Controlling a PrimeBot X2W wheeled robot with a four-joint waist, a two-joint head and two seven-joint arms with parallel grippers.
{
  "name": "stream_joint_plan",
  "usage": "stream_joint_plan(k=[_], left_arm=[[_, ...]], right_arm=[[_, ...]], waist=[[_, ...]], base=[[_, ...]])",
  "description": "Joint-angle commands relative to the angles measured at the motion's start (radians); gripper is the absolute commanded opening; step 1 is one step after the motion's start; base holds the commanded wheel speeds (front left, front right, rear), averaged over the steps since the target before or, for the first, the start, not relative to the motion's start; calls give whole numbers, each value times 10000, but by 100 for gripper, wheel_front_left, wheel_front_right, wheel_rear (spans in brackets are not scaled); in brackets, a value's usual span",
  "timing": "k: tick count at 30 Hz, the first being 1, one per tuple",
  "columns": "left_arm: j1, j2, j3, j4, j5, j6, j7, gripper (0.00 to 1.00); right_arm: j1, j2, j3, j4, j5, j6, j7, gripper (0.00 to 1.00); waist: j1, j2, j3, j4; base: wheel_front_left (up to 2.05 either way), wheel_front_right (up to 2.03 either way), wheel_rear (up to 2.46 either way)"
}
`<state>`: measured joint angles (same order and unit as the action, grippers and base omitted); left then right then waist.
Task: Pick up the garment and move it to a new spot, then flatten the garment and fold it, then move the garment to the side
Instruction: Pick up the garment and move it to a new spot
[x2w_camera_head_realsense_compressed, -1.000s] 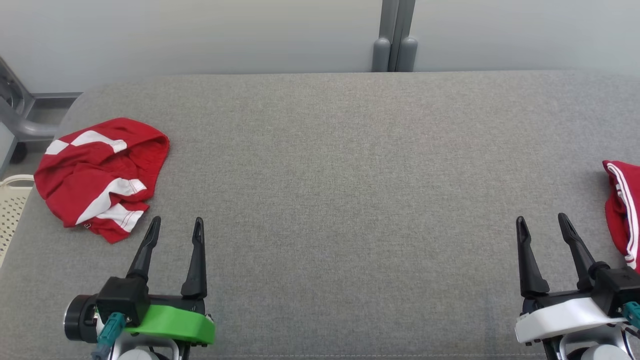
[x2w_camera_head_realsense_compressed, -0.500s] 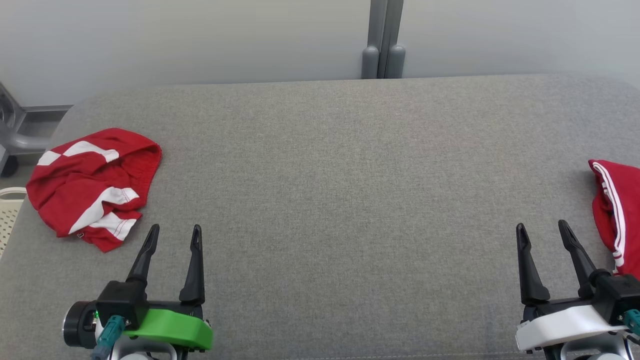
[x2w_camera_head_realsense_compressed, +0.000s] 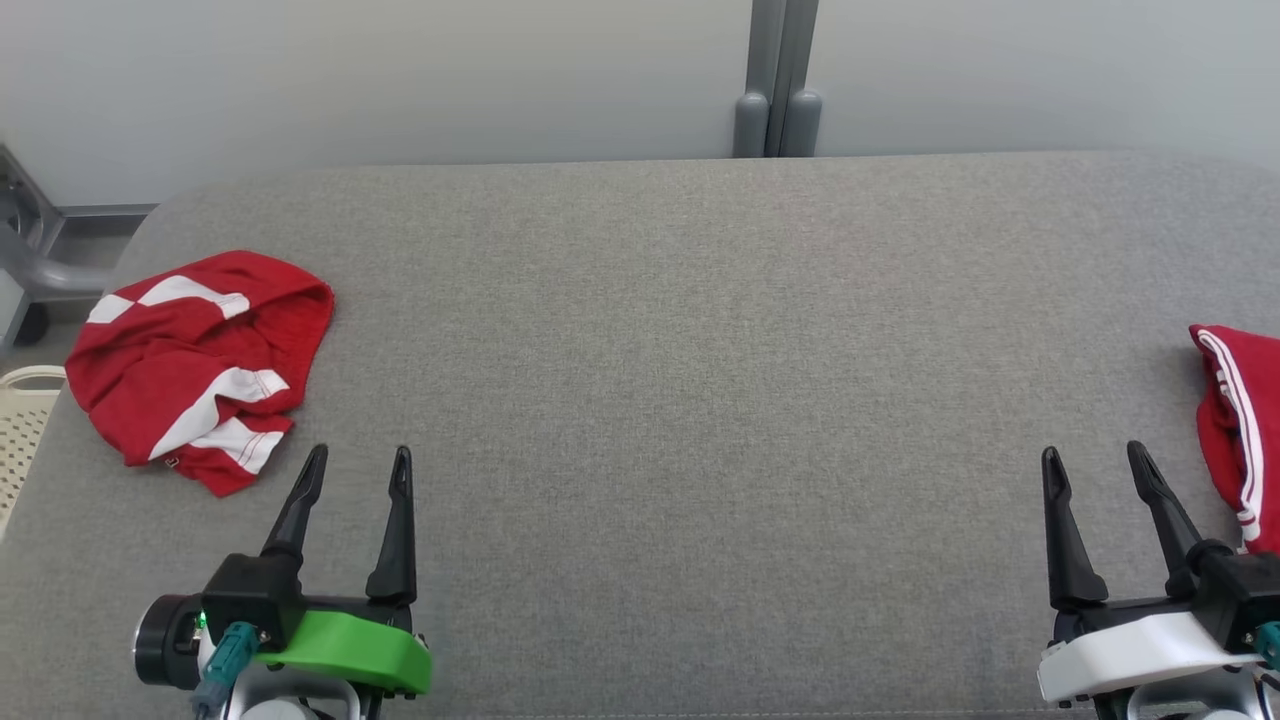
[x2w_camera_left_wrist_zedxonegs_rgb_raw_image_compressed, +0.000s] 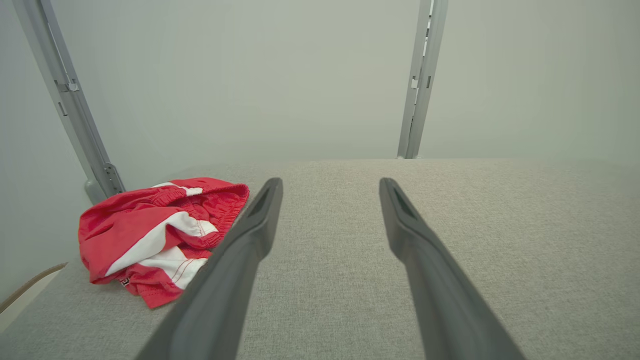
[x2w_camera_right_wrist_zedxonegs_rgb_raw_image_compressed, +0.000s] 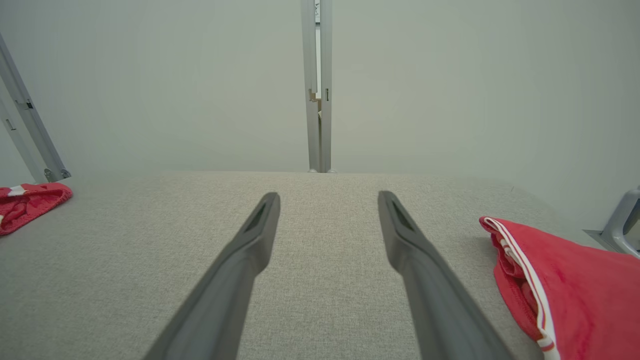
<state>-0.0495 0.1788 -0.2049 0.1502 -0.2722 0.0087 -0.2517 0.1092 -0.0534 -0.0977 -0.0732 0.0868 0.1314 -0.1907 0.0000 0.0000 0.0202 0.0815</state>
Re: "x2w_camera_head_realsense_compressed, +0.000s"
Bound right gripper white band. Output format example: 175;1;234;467
1036;439;1263;707

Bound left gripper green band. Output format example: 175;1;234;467
254;444;434;697

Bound red jersey with black number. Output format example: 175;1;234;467
1187;323;1280;557

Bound red shorts with white stripes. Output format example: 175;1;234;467
64;249;336;499

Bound cream plastic laundry basket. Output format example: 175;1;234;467
0;364;69;537

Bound teal left camera cable connector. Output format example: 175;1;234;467
191;621;260;720

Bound grey metal frame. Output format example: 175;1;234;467
0;144;160;347

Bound grey partition post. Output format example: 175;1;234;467
732;0;824;160

